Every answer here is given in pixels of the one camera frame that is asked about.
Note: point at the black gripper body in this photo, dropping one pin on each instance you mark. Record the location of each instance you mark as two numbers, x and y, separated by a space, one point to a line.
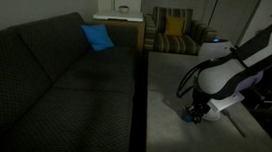
201 102

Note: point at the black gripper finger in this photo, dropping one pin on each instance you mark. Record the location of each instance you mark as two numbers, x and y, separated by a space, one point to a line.
189 110
199 117

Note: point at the blue ceramic cup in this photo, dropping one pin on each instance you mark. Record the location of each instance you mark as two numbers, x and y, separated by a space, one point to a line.
186 117

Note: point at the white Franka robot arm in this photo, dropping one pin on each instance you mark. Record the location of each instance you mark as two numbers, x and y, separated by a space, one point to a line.
223 77

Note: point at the white round plate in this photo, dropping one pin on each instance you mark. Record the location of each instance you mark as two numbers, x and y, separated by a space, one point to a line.
213 116

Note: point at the striped armchair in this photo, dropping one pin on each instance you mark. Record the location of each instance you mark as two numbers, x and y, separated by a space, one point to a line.
179 43

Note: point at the yellow cushion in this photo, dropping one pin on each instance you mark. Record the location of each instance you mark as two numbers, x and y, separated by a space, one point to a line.
174 25

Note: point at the wooden side table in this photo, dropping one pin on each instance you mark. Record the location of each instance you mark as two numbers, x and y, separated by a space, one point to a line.
127 31

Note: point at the blue cushion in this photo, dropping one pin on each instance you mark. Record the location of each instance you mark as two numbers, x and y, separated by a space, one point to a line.
98 37

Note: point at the white flat board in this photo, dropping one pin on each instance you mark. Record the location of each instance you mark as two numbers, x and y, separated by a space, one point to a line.
118 15

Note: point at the dark grey sofa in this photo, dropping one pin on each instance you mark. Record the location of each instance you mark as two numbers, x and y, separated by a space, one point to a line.
40 93

